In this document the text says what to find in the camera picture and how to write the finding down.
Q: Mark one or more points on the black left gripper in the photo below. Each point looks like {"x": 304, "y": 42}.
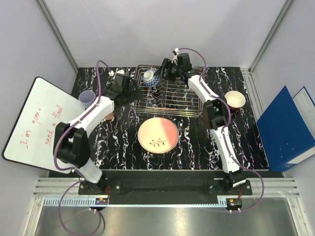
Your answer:
{"x": 136, "y": 95}

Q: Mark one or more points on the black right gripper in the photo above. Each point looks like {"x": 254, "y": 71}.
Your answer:
{"x": 166, "y": 64}

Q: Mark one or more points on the blue and white patterned bowl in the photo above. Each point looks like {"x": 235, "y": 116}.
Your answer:
{"x": 150, "y": 80}

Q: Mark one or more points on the pink plastic cup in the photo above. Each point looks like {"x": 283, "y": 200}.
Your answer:
{"x": 109, "y": 117}

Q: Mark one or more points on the lavender plastic cup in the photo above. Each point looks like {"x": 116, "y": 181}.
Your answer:
{"x": 87, "y": 98}

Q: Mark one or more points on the pink and cream plate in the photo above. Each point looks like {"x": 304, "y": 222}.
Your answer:
{"x": 154, "y": 134}

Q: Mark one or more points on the red floral ceramic bowl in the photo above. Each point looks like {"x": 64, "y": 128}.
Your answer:
{"x": 235, "y": 99}

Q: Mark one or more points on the blue and cream plate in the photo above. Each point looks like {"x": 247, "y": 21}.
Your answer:
{"x": 173, "y": 140}

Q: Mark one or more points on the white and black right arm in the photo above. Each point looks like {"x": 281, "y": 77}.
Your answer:
{"x": 216, "y": 113}

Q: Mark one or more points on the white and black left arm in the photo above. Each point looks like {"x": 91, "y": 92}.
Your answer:
{"x": 71, "y": 149}

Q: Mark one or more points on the white whiteboard with red writing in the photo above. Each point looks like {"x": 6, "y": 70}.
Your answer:
{"x": 32, "y": 137}

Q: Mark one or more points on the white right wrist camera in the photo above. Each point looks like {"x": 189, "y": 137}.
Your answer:
{"x": 175, "y": 53}

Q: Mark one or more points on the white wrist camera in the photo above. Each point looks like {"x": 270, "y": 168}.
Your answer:
{"x": 175, "y": 53}
{"x": 119, "y": 72}

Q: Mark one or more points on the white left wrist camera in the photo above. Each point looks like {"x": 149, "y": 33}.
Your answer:
{"x": 119, "y": 72}

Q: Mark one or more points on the chrome wire dish rack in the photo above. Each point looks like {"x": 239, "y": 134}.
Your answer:
{"x": 167, "y": 98}

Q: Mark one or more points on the right aluminium frame rail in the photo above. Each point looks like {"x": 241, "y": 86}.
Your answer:
{"x": 272, "y": 32}

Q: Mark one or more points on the aluminium frame rail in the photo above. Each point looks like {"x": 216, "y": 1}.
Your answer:
{"x": 272, "y": 32}
{"x": 54, "y": 28}

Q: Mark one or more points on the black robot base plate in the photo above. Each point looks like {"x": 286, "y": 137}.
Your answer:
{"x": 204, "y": 181}

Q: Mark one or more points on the blue ring binder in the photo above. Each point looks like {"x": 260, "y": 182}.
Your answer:
{"x": 287, "y": 129}

